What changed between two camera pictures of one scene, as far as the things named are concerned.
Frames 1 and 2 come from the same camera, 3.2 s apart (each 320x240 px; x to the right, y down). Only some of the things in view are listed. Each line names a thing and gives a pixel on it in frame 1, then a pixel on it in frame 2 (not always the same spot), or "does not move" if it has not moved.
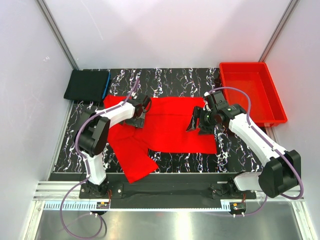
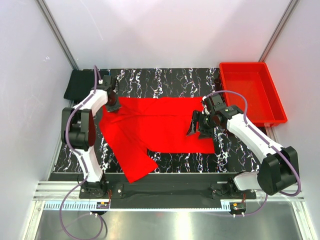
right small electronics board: x=238 y=206 does not move
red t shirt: x=164 y=129 does not move
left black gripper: x=138 y=124 → x=113 y=109
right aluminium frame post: x=282 y=23 does not move
